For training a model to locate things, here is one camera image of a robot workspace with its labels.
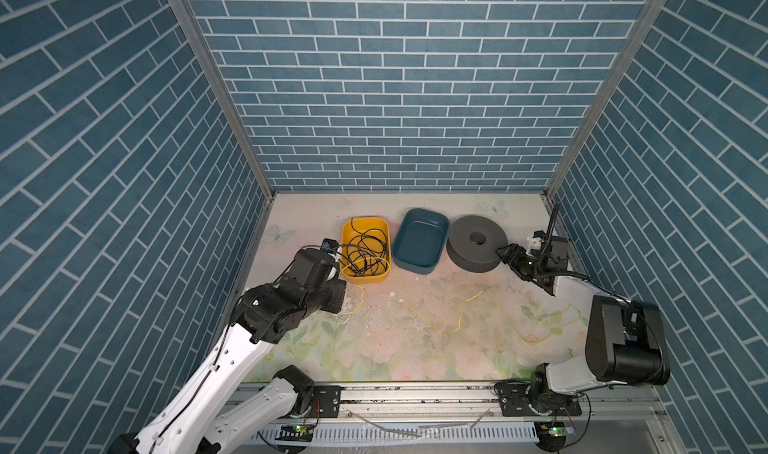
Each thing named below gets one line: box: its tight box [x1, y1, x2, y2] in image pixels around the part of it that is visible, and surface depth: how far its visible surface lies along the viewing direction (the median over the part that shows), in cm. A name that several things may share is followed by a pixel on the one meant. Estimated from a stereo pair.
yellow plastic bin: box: [340, 216, 392, 284], surface depth 104 cm
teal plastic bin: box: [392, 208, 450, 275], surface depth 105 cm
